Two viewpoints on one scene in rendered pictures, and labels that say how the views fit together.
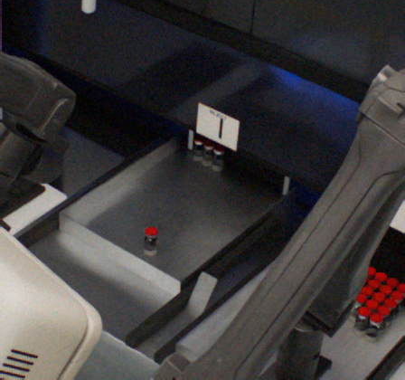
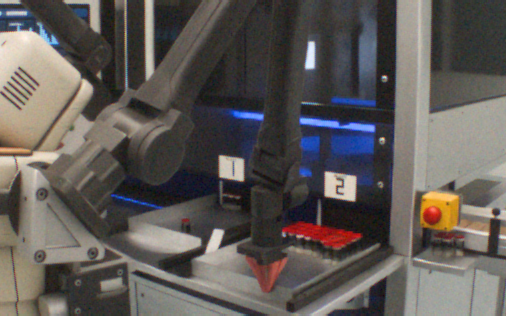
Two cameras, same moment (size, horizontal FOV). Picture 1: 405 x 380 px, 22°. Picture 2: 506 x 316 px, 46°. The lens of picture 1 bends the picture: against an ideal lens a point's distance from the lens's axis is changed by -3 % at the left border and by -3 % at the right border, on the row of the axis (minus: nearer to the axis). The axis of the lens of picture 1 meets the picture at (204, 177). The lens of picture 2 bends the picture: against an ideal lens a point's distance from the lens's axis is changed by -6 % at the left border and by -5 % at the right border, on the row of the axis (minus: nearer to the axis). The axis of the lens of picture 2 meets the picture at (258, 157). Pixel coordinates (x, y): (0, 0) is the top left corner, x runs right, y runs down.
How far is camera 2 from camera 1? 0.70 m
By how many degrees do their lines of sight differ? 25
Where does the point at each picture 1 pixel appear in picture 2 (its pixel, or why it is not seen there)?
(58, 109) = (98, 50)
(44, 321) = (45, 55)
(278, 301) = (199, 25)
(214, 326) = (222, 260)
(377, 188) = not seen: outside the picture
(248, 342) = (179, 55)
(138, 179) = (185, 214)
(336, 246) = not seen: outside the picture
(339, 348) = (311, 269)
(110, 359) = not seen: outside the picture
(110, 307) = (153, 256)
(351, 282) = (285, 125)
